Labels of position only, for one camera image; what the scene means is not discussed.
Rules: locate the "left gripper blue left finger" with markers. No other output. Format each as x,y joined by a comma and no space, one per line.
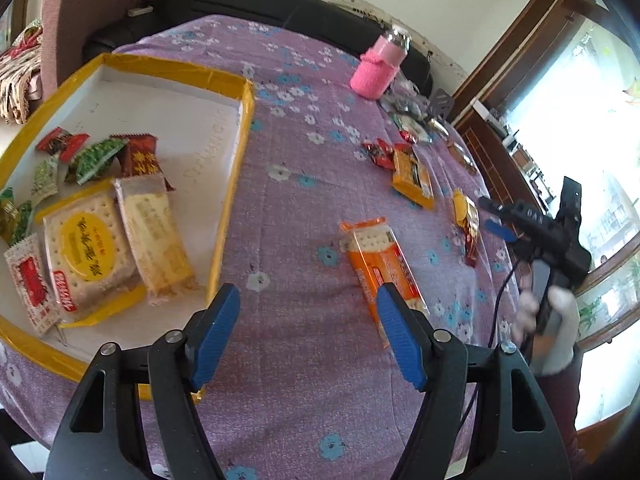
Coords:
180,363

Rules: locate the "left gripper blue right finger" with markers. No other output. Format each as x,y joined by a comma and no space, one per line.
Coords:
436,364

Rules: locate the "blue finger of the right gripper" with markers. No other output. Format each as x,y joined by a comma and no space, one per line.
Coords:
492,207
503,232

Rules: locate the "golden yellow cake packet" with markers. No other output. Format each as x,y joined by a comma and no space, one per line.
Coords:
465,211

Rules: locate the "dark red long packet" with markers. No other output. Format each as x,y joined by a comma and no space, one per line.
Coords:
471,239

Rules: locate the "orange yellow barcode packet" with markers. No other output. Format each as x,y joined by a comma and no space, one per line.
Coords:
411,179

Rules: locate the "orange cracker packet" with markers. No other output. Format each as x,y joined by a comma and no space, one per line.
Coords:
376,257

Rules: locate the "pale yellow biscuit packet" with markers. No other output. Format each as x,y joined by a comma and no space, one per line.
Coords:
154,238

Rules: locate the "white red small sachet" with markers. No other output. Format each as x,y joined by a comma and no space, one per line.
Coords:
27,271

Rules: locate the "green pea snack packet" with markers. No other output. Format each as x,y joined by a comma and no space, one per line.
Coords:
93,162

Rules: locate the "right hand white glove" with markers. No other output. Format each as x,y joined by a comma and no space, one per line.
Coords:
553,353

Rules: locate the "red wrapped candy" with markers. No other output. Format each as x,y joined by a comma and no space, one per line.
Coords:
381,153
408,137

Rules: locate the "yellow round label cracker packet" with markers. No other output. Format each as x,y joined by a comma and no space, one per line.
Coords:
90,263

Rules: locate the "clear plastic bag clutter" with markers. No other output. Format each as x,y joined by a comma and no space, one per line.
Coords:
403,97

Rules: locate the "yellow cardboard tray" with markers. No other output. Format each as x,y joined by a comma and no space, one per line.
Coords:
201,118

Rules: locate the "pink sleeved thermos bottle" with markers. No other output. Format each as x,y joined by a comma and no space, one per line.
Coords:
380,64

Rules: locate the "brown red snack packet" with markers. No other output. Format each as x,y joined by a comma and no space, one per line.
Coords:
138,156

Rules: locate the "red packet in tray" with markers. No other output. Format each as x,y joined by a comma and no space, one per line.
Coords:
62,143

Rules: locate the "patterned blanket couch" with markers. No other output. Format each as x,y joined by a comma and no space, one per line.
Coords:
20,62

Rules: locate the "black leather sofa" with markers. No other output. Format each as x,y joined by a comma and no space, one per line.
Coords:
314,18

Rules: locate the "brown pink armchair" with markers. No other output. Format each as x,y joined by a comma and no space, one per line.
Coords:
67,25

